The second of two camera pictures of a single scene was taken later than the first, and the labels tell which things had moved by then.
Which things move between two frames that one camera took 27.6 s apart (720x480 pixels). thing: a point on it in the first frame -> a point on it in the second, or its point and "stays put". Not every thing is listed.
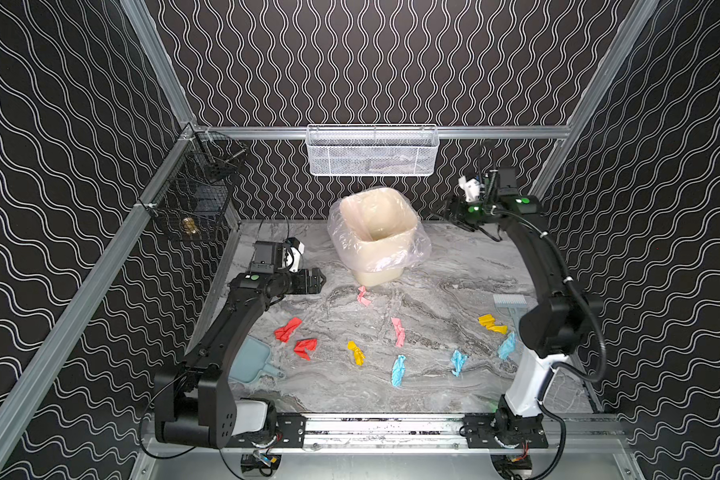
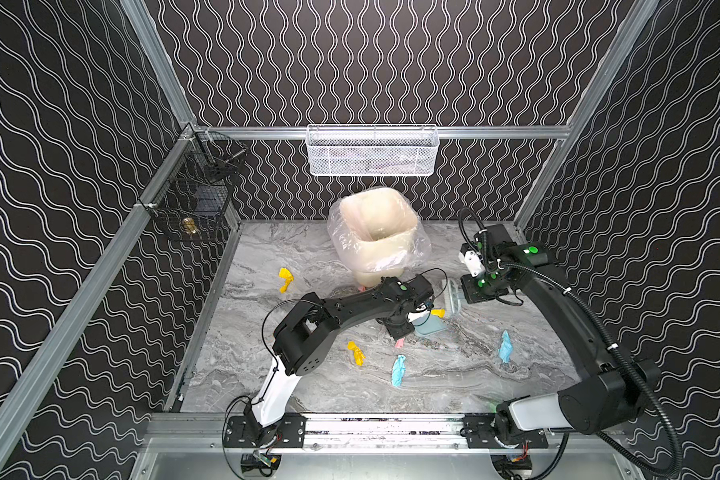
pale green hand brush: [513, 302] -> [454, 297]
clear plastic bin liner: [378, 231] stays put
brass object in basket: [189, 225] stays put
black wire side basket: [195, 196] stays put
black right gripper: [464, 210] -> [468, 285]
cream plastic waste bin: [380, 226] stays put
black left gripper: [306, 281] -> [400, 327]
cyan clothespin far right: [507, 346] stays put
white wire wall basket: [372, 150] stays put
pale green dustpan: [250, 359] -> [427, 323]
